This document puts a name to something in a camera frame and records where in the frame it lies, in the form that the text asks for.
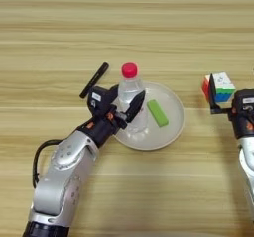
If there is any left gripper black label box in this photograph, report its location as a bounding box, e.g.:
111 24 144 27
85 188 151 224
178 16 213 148
86 85 117 117

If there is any clear water bottle red cap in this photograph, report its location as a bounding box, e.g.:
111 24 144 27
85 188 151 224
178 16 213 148
117 61 149 134

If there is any multicolour puzzle cube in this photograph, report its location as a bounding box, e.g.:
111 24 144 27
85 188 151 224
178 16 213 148
201 71 237 104

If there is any green rectangular block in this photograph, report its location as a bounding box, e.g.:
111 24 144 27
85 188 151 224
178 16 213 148
146 98 170 128

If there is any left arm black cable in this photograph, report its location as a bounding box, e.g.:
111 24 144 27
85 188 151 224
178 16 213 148
31 138 64 189

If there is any round beige plate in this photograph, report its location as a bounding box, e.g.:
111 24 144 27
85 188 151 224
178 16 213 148
113 81 186 152

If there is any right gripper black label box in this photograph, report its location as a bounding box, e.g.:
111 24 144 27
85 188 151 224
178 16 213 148
232 88 254 116

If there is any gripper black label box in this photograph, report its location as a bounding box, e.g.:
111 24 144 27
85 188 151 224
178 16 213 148
86 85 117 117
232 88 254 116

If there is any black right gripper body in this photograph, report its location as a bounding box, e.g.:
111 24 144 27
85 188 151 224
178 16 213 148
229 112 254 140

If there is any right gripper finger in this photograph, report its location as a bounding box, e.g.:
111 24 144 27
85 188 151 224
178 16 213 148
208 73 233 116

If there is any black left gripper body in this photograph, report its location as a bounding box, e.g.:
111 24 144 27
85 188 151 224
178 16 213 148
76 109 129 148

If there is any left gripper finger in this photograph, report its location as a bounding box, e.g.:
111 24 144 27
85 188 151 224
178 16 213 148
124 89 147 124
109 83 120 100

